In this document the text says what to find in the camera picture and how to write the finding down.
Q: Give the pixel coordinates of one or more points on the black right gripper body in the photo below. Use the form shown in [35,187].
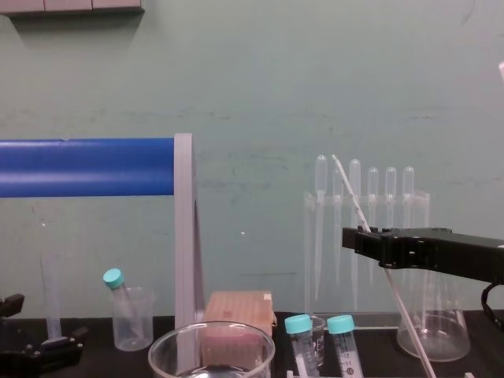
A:
[453,252]

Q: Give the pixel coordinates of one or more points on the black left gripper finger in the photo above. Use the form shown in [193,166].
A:
[12,307]
[63,352]

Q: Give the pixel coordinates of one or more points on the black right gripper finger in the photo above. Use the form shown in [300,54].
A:
[388,230]
[370,244]

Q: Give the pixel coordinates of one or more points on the white glass thermometer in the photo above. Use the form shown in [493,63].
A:
[409,323]

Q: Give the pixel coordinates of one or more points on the clear acrylic pipette rack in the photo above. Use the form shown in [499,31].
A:
[311,256]

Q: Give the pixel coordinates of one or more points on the teal capped centrifuge tube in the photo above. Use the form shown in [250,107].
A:
[340,323]
[297,323]
[113,278]

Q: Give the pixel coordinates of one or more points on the small clear plastic beaker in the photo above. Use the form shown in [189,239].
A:
[143,315]

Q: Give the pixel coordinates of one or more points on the large clear glass beaker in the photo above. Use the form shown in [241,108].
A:
[165,354]

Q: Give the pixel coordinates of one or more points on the clear plastic graduated cylinder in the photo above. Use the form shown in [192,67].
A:
[53,299]

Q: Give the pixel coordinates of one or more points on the clear glass conical flask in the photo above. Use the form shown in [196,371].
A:
[445,330]

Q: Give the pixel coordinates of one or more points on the brown pipette tip box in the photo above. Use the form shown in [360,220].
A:
[240,311]

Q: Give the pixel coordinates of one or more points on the blue roll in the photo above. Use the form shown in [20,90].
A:
[86,167]

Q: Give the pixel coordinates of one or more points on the grey roll stand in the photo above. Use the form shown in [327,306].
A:
[184,236]

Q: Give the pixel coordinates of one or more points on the pink object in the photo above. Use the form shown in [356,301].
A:
[501,71]

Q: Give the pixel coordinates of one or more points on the grey wall shelf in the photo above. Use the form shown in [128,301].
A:
[71,6]

